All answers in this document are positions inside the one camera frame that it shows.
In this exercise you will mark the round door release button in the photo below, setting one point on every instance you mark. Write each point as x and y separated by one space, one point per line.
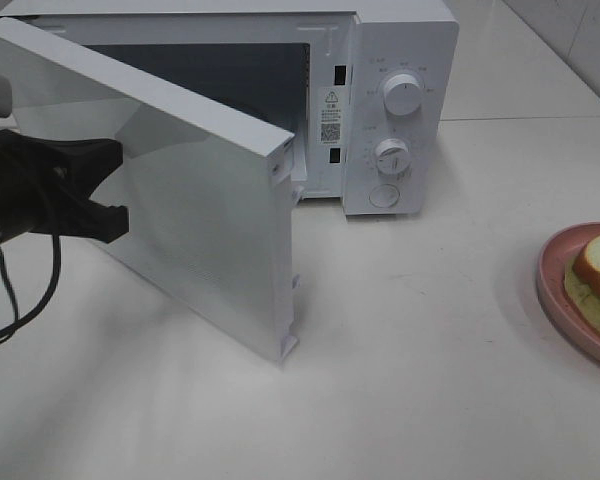
384 196

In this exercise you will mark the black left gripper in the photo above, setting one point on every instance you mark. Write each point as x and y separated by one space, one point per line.
33 172

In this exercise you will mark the pink round plate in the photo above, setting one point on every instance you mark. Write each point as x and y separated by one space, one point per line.
552 261

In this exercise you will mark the upper white power knob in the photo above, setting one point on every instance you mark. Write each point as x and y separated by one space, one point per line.
402 94

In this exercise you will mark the white warning label sticker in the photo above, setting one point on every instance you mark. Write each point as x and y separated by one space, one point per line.
330 116

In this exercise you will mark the white bread sandwich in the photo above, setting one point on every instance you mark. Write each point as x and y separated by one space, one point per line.
582 282

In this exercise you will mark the white microwave door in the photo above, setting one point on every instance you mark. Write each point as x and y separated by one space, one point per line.
207 187

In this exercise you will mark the white microwave oven body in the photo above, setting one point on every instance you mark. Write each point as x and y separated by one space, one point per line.
271 60

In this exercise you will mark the white timer knob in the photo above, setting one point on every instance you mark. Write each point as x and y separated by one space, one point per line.
393 156

